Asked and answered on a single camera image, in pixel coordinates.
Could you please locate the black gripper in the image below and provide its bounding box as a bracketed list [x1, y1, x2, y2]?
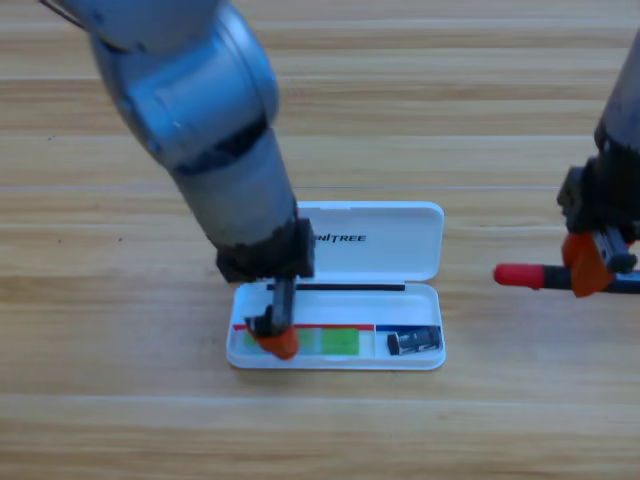
[215, 217, 317, 360]
[557, 149, 640, 299]

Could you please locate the green glue stick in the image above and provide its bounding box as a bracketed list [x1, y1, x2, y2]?
[242, 327, 361, 357]

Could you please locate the red and black marker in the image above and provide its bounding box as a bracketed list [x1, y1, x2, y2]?
[493, 263, 640, 295]

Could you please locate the black eraser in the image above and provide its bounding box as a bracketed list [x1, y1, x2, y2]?
[387, 325, 444, 357]

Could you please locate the white Unitree pencil case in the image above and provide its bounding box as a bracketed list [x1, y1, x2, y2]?
[225, 200, 446, 371]

